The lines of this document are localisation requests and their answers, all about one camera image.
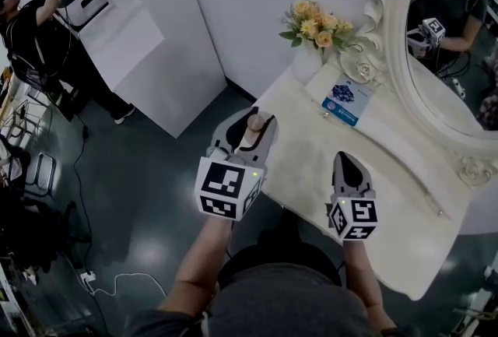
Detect white vase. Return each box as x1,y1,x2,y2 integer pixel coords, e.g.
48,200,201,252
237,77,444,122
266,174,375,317
291,45,324,84

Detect white cable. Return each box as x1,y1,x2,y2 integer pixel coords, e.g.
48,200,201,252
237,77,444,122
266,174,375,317
90,272,169,298

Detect yellow flower bouquet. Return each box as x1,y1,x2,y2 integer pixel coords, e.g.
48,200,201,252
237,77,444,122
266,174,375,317
279,0,365,56

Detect blue and white booklet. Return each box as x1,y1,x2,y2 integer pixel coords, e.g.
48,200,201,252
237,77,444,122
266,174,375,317
321,73,375,128

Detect person's black shorts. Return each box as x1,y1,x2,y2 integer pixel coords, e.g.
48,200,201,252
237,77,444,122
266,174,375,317
217,210,343,290

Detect white shelf unit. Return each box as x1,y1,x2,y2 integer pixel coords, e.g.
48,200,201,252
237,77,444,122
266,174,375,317
69,0,227,139

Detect person's right forearm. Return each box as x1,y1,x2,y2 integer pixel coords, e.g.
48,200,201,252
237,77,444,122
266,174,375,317
342,237,391,328

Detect black cable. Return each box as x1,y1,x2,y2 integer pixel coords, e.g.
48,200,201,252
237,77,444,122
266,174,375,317
71,125,93,275

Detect white ornate oval mirror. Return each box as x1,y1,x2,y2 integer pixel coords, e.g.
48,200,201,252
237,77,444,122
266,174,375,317
340,0,498,189

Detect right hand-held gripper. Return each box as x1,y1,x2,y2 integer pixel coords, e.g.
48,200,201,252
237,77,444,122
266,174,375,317
326,151,380,243

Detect white and black appliance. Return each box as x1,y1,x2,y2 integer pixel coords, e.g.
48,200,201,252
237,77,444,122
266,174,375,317
58,0,110,33

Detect person's grey shirt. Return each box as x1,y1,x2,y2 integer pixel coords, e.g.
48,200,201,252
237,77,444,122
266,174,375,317
124,263,417,337

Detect white dressing table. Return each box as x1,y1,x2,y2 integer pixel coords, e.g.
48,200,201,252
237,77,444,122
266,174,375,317
254,66,478,302

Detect person's left forearm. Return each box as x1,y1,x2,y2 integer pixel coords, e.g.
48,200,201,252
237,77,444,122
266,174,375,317
157,216,234,319

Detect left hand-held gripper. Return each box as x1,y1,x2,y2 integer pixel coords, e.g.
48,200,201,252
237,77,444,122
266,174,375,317
194,106,279,222

